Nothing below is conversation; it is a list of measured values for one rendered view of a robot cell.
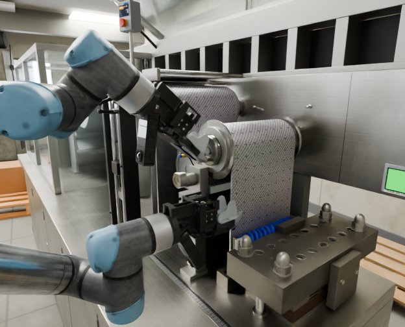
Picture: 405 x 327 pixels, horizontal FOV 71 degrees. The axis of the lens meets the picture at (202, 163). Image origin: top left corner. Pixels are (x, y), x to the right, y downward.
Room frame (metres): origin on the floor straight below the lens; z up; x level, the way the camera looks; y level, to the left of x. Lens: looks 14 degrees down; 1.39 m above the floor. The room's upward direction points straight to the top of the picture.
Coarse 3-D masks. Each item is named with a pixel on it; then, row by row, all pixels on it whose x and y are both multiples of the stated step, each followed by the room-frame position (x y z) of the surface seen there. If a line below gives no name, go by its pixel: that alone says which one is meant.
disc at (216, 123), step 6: (210, 120) 0.71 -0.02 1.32; (216, 120) 0.69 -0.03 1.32; (204, 126) 0.73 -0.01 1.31; (210, 126) 0.71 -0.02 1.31; (216, 126) 0.69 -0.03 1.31; (222, 126) 0.67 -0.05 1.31; (228, 132) 0.65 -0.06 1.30; (228, 138) 0.65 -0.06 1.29; (228, 144) 0.65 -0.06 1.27; (234, 150) 0.64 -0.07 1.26; (234, 156) 0.64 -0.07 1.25; (228, 162) 0.65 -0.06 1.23; (228, 168) 0.65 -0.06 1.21; (210, 174) 0.71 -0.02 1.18; (216, 174) 0.69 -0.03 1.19; (222, 174) 0.67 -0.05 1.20
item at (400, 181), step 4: (388, 172) 0.67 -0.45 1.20; (392, 172) 0.66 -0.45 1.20; (396, 172) 0.65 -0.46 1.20; (400, 172) 0.65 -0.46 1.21; (404, 172) 0.64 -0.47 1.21; (388, 176) 0.66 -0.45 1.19; (392, 176) 0.66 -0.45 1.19; (396, 176) 0.65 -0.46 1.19; (400, 176) 0.64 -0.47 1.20; (404, 176) 0.64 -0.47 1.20; (388, 180) 0.66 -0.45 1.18; (392, 180) 0.66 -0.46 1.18; (396, 180) 0.65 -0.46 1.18; (400, 180) 0.64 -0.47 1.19; (404, 180) 0.64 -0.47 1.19; (388, 184) 0.66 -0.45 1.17; (392, 184) 0.66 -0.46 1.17; (396, 184) 0.65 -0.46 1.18; (400, 184) 0.64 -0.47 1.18; (404, 184) 0.64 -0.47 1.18; (388, 188) 0.66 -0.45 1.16; (392, 188) 0.65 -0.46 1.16; (396, 188) 0.65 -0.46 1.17; (400, 188) 0.64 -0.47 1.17; (404, 188) 0.63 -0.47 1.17; (404, 192) 0.63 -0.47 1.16
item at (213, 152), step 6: (210, 138) 0.67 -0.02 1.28; (216, 138) 0.68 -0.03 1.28; (210, 144) 0.67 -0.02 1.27; (216, 144) 0.66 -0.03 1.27; (210, 150) 0.68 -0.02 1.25; (216, 150) 0.66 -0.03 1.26; (210, 156) 0.67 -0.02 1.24; (216, 156) 0.66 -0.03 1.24; (210, 162) 0.67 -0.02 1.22; (216, 162) 0.67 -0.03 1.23
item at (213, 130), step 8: (208, 128) 0.70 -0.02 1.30; (216, 128) 0.68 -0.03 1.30; (216, 136) 0.68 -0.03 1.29; (224, 136) 0.66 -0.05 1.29; (224, 144) 0.65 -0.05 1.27; (224, 152) 0.65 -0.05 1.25; (224, 160) 0.65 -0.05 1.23; (208, 168) 0.70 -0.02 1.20; (216, 168) 0.67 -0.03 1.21; (224, 168) 0.66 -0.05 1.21
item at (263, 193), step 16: (288, 160) 0.77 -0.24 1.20; (240, 176) 0.67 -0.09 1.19; (256, 176) 0.70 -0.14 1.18; (272, 176) 0.74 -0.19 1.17; (288, 176) 0.78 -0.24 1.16; (240, 192) 0.67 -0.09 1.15; (256, 192) 0.70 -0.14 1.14; (272, 192) 0.74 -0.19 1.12; (288, 192) 0.78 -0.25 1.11; (240, 208) 0.67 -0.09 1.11; (256, 208) 0.70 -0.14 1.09; (272, 208) 0.74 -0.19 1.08; (288, 208) 0.79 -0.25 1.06; (240, 224) 0.67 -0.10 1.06; (256, 224) 0.71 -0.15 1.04
